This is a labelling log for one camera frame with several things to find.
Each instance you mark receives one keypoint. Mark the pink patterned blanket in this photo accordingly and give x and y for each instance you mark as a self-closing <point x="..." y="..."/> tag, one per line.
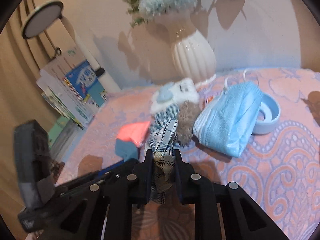
<point x="279" y="170"/>

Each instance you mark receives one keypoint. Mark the brown fuzzy scrunchie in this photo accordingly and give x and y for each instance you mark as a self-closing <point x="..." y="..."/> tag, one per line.
<point x="186" y="117"/>

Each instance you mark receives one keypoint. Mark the blue study book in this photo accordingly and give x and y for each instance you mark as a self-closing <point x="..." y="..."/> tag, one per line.
<point x="85" y="82"/>

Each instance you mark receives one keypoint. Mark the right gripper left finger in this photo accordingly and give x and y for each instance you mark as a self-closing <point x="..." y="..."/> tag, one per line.
<point x="100" y="207"/>

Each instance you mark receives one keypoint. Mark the white ribbed vase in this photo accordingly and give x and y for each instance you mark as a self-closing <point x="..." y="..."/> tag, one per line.
<point x="192" y="55"/>

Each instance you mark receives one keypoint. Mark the plaid scrunchie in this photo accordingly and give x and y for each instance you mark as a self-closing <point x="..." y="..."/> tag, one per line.
<point x="162" y="142"/>

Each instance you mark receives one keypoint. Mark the pink clay bag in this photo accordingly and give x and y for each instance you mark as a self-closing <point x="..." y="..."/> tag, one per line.
<point x="134" y="132"/>

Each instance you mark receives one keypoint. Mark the white lamp pole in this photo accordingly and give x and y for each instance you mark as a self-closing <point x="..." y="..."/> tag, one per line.
<point x="103" y="76"/>

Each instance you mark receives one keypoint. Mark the white cloud plush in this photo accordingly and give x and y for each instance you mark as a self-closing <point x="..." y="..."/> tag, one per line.
<point x="174" y="92"/>

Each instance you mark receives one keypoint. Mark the stack of books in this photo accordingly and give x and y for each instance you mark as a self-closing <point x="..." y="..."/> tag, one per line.
<point x="52" y="82"/>

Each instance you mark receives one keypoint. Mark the light blue round bowl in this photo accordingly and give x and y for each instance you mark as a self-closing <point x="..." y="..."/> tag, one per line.
<point x="268" y="117"/>

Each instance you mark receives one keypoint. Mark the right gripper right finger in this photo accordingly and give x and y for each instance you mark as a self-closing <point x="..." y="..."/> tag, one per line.
<point x="222" y="211"/>

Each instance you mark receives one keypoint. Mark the blue face masks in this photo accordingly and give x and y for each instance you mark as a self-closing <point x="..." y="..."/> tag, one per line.
<point x="226" y="123"/>

